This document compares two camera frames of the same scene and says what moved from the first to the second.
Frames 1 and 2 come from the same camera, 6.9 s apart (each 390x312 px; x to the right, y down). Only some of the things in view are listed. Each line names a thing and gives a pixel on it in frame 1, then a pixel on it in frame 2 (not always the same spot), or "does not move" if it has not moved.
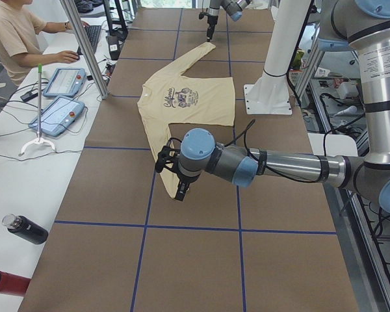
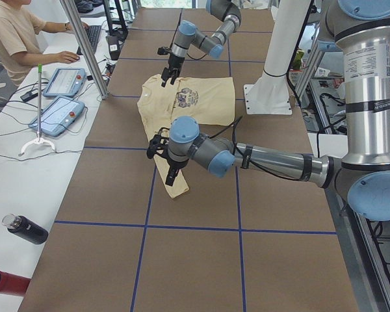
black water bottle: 25,227 does not move
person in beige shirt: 13,26 does not move
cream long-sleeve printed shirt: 169,97 does not move
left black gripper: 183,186 to 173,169
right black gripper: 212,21 to 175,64
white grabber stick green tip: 38,138 does not move
